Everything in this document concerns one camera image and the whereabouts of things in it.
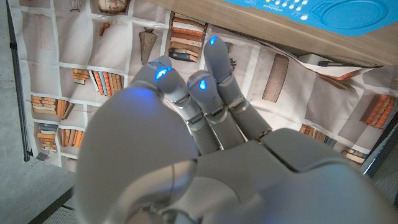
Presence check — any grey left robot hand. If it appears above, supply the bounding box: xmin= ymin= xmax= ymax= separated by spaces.
xmin=74 ymin=35 xmax=398 ymax=224

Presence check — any blue toy piano keyboard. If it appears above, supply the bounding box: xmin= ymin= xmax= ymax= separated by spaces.
xmin=222 ymin=0 xmax=398 ymax=37

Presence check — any printed bookshelf backdrop cloth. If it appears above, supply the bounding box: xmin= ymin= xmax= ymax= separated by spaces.
xmin=7 ymin=0 xmax=398 ymax=174

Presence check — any black backdrop stand pole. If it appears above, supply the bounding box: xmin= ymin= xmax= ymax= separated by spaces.
xmin=6 ymin=0 xmax=34 ymax=162

